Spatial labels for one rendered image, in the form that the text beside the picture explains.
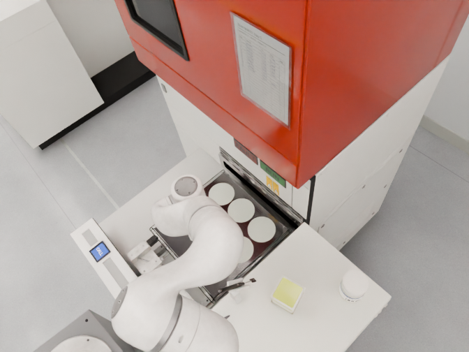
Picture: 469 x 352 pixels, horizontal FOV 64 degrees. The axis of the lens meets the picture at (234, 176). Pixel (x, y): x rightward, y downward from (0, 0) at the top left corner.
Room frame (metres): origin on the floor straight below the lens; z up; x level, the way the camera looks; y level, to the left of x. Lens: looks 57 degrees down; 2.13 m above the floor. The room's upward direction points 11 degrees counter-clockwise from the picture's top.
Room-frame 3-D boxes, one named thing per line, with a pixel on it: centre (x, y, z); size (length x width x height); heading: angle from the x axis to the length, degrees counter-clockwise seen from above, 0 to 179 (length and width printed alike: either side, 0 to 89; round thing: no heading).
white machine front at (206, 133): (0.88, 0.01, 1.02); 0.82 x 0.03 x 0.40; 32
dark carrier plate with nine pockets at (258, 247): (0.59, 0.09, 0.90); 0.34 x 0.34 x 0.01; 32
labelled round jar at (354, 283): (0.27, -0.27, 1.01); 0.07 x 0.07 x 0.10
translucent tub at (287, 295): (0.29, -0.08, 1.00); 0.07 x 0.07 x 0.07; 48
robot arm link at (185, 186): (0.53, 0.13, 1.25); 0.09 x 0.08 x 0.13; 108
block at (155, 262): (0.50, 0.35, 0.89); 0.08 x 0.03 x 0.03; 122
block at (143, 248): (0.57, 0.39, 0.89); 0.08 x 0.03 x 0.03; 122
